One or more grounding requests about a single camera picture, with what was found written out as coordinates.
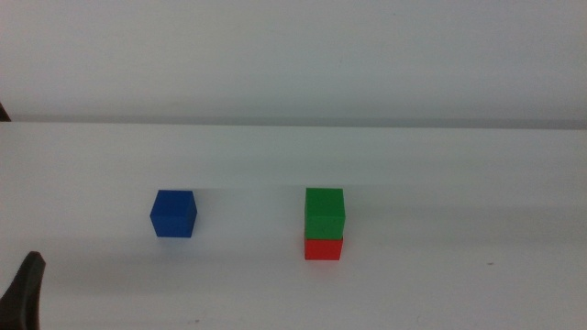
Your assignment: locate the green cube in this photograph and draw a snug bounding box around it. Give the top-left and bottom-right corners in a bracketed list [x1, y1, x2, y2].
[304, 187, 346, 241]

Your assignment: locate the blue cube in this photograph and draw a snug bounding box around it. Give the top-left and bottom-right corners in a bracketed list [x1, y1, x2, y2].
[149, 189, 198, 239]

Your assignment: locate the red cube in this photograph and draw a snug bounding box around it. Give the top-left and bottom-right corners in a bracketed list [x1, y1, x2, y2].
[304, 236, 345, 261]

